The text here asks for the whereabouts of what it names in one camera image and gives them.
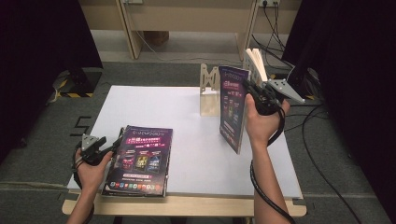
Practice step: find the white board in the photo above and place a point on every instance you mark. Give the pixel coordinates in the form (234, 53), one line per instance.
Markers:
(193, 140)

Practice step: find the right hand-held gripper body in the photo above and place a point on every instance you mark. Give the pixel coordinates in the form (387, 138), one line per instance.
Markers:
(280, 88)

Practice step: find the purple magazine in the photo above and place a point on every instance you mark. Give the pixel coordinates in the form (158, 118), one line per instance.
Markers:
(232, 109)
(140, 161)

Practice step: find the wooden expandable book rack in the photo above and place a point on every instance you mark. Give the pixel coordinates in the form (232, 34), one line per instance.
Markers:
(209, 105)

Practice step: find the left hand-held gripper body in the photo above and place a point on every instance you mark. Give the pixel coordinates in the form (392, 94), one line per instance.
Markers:
(90, 152)

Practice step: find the black corner bracket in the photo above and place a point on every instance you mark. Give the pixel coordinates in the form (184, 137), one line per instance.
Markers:
(308, 206)

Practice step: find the person's left hand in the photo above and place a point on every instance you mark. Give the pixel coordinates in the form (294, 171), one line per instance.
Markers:
(91, 179)

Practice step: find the white wall socket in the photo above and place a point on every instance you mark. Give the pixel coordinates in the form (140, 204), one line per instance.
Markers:
(269, 3)

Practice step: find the brown cardboard box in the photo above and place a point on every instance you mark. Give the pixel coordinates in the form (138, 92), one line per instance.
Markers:
(157, 37)

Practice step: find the beige desk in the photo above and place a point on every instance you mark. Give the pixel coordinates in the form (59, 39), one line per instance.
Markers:
(186, 15)

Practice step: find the black curtain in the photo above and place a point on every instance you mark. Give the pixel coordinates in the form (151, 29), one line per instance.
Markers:
(358, 77)
(31, 62)

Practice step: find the white book with picture grid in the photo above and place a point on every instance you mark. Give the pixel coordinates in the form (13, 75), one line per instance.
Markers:
(257, 63)

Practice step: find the black stand base striped tape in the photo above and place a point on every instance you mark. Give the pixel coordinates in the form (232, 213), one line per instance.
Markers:
(295, 77)
(84, 79)

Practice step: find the white power strip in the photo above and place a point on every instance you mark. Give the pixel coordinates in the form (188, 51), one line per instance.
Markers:
(132, 1)

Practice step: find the person's right hand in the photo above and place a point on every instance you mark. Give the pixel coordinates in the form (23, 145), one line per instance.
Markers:
(263, 129)

